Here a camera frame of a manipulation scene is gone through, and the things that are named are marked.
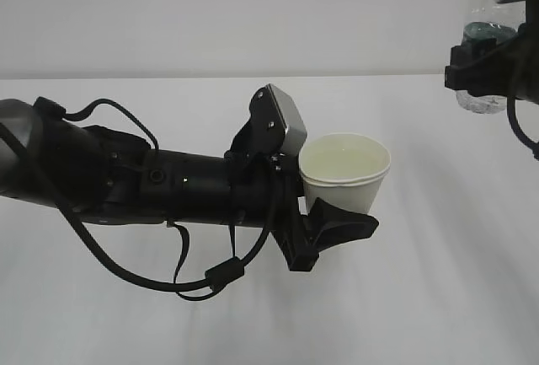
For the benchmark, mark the white paper cup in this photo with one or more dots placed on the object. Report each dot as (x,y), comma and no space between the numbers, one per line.
(344,158)
(351,195)

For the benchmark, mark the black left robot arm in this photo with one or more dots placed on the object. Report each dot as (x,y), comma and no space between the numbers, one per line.
(96,175)

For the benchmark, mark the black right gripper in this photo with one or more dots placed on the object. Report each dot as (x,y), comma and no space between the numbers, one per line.
(492,72)

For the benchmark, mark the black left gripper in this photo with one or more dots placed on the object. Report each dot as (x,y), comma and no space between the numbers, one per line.
(302,237)

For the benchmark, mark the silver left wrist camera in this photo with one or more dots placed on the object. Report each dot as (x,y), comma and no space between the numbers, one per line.
(274,126)

